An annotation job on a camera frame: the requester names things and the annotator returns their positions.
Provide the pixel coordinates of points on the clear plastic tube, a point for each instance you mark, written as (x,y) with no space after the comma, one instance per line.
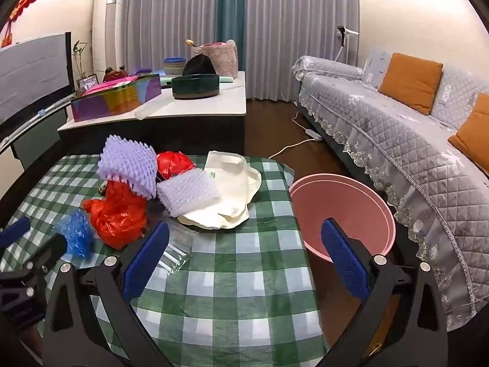
(151,107)

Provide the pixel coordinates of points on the colourful tin box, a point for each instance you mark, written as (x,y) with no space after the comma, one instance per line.
(114,101)

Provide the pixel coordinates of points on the black hat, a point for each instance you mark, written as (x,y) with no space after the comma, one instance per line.
(198,65)

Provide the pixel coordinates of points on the pink lace basket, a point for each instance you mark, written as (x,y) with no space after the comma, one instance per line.
(225,59)

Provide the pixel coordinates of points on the white coffee table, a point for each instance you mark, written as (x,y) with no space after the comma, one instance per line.
(198,103)

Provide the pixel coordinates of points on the dark red teapot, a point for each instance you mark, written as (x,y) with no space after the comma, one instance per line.
(112,74)

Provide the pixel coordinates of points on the white standing air conditioner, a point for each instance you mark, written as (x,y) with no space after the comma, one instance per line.
(107,26)

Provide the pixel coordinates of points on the large red plastic bag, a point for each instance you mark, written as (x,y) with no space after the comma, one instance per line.
(118,218)

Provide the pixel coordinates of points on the flat screen television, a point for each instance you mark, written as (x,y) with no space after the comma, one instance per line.
(30,72)

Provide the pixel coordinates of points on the stack of pastel bowls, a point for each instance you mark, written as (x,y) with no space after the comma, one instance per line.
(174,65)

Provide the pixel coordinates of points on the clear plastic wrapper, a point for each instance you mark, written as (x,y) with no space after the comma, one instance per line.
(177,250)

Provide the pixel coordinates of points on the pink plastic bin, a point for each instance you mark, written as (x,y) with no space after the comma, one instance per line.
(344,202)

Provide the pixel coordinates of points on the small red plastic bag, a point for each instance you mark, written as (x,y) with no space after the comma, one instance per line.
(174,162)

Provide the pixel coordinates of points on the dark green bowl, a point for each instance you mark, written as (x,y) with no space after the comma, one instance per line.
(195,86)

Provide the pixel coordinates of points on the grey quilted sofa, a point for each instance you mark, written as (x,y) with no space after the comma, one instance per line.
(382,130)

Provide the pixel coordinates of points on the red knot wall decoration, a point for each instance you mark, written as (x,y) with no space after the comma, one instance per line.
(23,4)

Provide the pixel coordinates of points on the green checkered tablecloth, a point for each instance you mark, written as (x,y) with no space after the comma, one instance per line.
(237,275)

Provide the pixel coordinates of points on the white floor lamp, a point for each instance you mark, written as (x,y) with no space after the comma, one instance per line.
(344,36)

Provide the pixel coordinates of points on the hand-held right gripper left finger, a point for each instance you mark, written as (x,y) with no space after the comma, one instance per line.
(147,260)

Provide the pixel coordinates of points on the bamboo plant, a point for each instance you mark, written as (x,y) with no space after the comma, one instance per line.
(81,57)

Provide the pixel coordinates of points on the cream cloth bag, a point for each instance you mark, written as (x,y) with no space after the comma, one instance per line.
(229,183)

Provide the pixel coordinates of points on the blue plastic bag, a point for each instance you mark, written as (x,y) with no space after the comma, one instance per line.
(74,235)

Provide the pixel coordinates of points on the mint green case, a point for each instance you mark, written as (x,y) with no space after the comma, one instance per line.
(226,79)

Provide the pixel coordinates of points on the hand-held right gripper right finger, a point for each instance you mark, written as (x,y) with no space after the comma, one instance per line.
(344,260)

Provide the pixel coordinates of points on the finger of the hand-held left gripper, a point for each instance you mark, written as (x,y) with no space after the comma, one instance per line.
(49,247)
(16,229)

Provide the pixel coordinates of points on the grey curtain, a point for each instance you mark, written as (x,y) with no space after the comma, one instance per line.
(298,26)
(168,15)

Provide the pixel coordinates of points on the small photo frame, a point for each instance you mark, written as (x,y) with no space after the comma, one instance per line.
(87,82)

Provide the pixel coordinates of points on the white power strip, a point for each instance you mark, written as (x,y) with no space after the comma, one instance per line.
(313,133)

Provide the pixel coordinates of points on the teal curtain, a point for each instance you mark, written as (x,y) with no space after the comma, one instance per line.
(231,7)

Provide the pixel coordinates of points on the orange cushion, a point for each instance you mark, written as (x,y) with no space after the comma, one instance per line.
(473,137)
(410,82)

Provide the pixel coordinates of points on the small pale foam net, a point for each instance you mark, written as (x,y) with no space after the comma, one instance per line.
(187,193)

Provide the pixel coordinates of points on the small yellow object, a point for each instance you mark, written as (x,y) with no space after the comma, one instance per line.
(190,43)

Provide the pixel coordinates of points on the dark television cabinet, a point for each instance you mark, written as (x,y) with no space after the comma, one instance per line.
(34,149)

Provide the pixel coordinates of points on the large purple foam net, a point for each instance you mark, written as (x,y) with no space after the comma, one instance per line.
(128,164)

